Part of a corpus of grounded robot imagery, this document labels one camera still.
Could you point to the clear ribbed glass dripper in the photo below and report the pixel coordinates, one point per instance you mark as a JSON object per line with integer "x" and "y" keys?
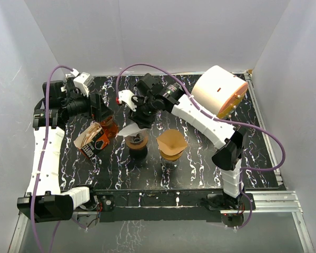
{"x": 138, "y": 139}

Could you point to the orange coffee filter box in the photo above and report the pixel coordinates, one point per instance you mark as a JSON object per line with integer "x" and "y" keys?
{"x": 92, "y": 140}

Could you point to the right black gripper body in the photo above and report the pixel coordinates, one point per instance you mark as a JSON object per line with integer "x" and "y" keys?
{"x": 146, "y": 111}

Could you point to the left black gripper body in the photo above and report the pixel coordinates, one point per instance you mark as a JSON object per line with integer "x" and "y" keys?
{"x": 79, "y": 105}

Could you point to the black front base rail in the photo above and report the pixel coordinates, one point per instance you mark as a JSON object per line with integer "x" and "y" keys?
{"x": 170, "y": 205}

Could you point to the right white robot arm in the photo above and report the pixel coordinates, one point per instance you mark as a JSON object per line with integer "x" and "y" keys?
{"x": 177, "y": 100}

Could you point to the white orange coffee grinder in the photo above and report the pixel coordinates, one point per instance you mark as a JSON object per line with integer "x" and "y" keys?
{"x": 219, "y": 91}

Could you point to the brown paper coffee filter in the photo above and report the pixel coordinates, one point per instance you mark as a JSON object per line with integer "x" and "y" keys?
{"x": 171, "y": 142}

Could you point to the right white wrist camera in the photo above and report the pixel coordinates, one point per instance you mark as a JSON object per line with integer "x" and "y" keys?
{"x": 125, "y": 98}

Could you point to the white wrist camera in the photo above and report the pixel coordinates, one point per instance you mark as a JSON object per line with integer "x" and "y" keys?
{"x": 125, "y": 98}
{"x": 82, "y": 82}

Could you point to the clear glass server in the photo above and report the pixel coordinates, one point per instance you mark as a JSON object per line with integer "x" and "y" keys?
{"x": 169, "y": 165}

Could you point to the red black dripper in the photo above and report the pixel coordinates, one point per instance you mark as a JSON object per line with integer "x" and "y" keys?
{"x": 138, "y": 153}

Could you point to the orange glass carafe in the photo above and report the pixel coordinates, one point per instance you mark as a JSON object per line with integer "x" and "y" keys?
{"x": 109, "y": 127}

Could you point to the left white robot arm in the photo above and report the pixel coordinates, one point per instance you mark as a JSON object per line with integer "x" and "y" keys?
{"x": 44, "y": 201}

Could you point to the white paper coffee filter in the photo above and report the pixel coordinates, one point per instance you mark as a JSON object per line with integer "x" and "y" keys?
{"x": 129, "y": 130}

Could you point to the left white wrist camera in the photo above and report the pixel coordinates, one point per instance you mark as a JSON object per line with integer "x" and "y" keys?
{"x": 82, "y": 82}

